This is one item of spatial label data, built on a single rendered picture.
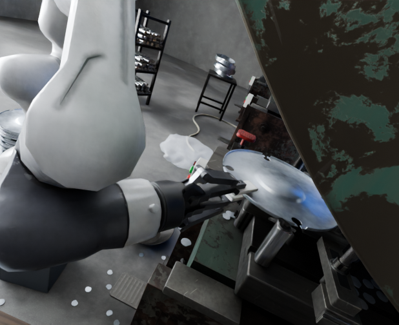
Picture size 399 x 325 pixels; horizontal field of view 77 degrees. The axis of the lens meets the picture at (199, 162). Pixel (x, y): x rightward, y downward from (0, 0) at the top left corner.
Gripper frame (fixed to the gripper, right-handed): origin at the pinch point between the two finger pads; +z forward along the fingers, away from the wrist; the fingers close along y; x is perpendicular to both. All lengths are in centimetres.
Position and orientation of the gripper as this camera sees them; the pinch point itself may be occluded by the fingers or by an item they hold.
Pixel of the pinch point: (240, 190)
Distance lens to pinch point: 50.5
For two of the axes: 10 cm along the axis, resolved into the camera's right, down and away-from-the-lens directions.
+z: 7.6, -0.5, 6.5
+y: 3.4, -8.2, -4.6
